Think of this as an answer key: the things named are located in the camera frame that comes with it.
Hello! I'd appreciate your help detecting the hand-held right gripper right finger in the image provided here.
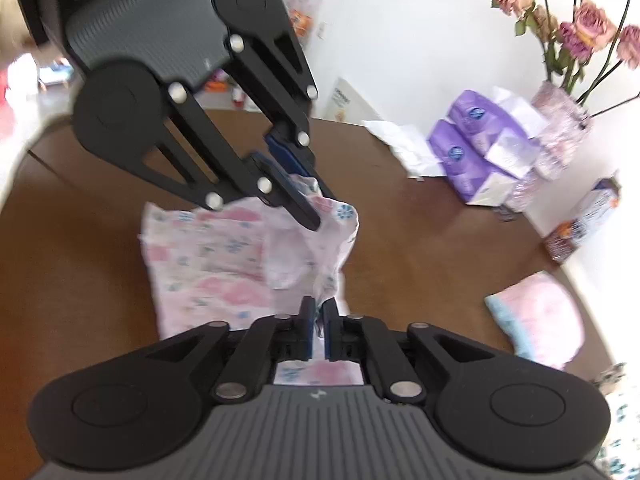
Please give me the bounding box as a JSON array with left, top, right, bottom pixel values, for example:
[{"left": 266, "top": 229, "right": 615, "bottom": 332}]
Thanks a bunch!
[{"left": 322, "top": 298, "right": 497, "bottom": 406}]

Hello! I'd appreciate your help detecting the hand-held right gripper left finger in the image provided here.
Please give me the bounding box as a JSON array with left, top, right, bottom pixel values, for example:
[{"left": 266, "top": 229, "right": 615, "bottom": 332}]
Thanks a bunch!
[{"left": 145, "top": 296, "right": 317, "bottom": 404}]

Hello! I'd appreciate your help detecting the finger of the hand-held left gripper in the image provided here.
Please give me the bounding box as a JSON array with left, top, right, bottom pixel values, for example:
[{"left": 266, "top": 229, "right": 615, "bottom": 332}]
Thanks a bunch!
[
  {"left": 225, "top": 25, "right": 338, "bottom": 201},
  {"left": 136, "top": 81, "right": 322, "bottom": 233}
]

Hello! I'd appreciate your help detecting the pink floral dress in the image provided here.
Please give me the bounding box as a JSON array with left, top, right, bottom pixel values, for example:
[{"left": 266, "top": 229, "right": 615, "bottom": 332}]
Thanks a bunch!
[{"left": 137, "top": 175, "right": 366, "bottom": 386}]

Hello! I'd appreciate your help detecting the white printed carton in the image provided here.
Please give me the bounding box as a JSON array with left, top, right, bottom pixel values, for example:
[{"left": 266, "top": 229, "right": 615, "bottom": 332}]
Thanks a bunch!
[{"left": 325, "top": 77, "right": 376, "bottom": 123}]

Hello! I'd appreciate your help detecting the crumpled white tissue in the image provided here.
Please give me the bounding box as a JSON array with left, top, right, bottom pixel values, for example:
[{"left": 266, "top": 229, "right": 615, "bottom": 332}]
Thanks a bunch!
[{"left": 361, "top": 120, "right": 447, "bottom": 179}]

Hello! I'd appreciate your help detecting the hanging plastic bag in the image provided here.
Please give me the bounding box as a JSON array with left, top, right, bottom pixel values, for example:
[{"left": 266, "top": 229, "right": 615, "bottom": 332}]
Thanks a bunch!
[{"left": 282, "top": 0, "right": 326, "bottom": 38}]

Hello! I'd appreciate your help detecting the pink cloth with blue trim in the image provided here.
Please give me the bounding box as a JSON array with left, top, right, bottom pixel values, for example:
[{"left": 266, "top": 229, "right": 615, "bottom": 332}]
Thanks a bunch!
[{"left": 484, "top": 271, "right": 586, "bottom": 371}]

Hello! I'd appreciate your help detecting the purple textured vase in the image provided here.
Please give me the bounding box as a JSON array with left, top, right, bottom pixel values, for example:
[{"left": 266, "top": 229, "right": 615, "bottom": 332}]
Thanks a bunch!
[{"left": 505, "top": 81, "right": 593, "bottom": 211}]

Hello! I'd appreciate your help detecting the tea bottle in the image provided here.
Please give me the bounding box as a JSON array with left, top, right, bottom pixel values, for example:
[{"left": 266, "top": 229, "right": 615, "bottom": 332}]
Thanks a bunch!
[{"left": 544, "top": 177, "right": 623, "bottom": 265}]

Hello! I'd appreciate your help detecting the cream cloth with teal flowers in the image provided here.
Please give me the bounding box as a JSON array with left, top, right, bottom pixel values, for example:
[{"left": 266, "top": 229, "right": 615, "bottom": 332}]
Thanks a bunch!
[{"left": 590, "top": 362, "right": 640, "bottom": 480}]

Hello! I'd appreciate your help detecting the dried pink roses bouquet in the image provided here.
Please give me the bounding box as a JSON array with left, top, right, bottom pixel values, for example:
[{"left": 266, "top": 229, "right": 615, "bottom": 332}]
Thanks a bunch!
[{"left": 460, "top": 0, "right": 640, "bottom": 106}]

